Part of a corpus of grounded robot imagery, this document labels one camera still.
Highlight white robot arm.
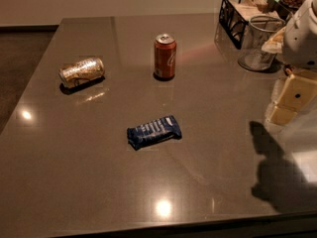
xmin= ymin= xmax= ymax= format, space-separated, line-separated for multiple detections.
xmin=262 ymin=0 xmax=317 ymax=125

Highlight silver gold can lying sideways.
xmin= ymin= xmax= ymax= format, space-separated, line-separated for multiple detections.
xmin=58 ymin=58 xmax=105 ymax=88

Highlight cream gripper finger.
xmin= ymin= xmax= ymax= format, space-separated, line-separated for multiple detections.
xmin=266 ymin=70 xmax=317 ymax=125

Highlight clear glass jar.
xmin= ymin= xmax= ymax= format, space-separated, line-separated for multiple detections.
xmin=238 ymin=15 xmax=284 ymax=72

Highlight black wire basket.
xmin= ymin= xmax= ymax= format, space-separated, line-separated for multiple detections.
xmin=219 ymin=0 xmax=278 ymax=50

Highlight blue rxbar blueberry bar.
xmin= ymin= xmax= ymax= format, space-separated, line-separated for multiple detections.
xmin=127 ymin=115 xmax=182 ymax=151

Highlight red coke can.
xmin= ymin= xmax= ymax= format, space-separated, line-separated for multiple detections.
xmin=154 ymin=34 xmax=176 ymax=80

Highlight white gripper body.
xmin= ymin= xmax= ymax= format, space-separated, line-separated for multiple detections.
xmin=283 ymin=64 xmax=317 ymax=80

